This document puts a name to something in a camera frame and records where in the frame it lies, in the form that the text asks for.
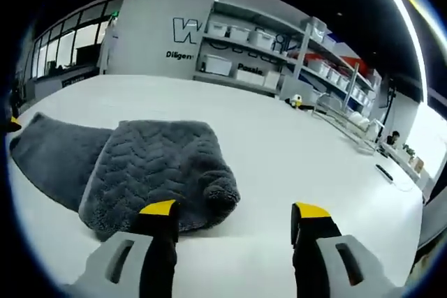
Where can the grey towel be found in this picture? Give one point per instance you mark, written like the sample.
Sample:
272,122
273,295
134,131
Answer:
150,158

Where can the black flat device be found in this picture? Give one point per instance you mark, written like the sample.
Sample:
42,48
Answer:
384,171

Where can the grey counter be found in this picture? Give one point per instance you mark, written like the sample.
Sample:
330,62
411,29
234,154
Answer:
63,80

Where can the black monitor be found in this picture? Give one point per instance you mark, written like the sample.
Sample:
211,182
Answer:
87,55

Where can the white desk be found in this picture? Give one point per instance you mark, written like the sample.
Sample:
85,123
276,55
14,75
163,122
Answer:
401,163

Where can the small cardboard box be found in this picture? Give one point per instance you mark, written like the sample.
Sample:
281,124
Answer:
418,164

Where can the small potted plant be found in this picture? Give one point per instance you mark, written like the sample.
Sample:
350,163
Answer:
408,151

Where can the idle white yellow gripper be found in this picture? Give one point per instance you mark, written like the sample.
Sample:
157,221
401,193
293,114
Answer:
297,100

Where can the black stand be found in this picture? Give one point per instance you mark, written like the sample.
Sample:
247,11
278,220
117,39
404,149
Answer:
391,102

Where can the grey metal shelf unit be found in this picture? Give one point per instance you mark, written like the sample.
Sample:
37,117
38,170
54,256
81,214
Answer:
353,81
227,80

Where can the white storage shelf with bins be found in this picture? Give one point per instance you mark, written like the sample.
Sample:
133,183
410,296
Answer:
260,38

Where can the long ceiling light strip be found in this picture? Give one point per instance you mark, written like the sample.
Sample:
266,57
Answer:
408,29

